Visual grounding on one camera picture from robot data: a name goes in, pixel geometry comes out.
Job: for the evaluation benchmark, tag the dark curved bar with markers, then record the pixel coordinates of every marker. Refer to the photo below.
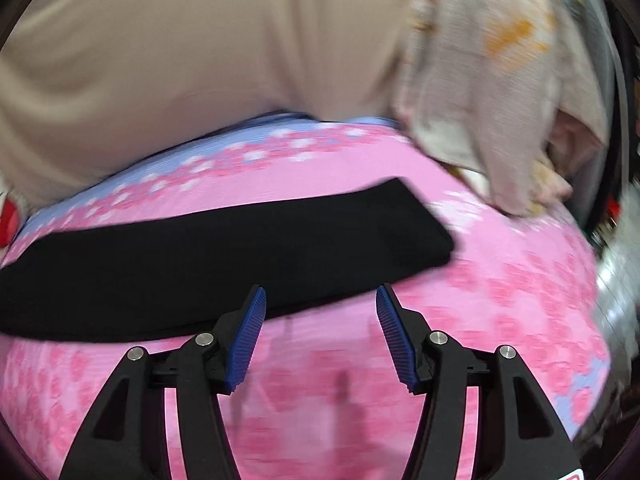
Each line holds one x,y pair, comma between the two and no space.
620,110

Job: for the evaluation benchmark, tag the light floral cloth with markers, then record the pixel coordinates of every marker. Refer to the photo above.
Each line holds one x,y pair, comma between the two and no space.
475,85

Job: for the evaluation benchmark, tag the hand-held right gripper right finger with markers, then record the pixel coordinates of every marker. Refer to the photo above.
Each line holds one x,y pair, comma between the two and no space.
395,340

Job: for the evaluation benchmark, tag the silver shiny wrap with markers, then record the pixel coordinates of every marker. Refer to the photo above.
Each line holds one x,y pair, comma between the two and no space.
617,285

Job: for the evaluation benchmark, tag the pink floral bed sheet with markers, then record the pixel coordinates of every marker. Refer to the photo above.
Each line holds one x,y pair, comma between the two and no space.
500,310

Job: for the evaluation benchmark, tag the black pants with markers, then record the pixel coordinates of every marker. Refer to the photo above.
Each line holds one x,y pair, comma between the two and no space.
200,260

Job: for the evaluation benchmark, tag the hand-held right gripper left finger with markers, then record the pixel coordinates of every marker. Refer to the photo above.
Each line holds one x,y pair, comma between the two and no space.
246,340

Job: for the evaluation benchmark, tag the white red printed cushion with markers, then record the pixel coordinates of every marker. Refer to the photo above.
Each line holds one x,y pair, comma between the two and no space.
5,220

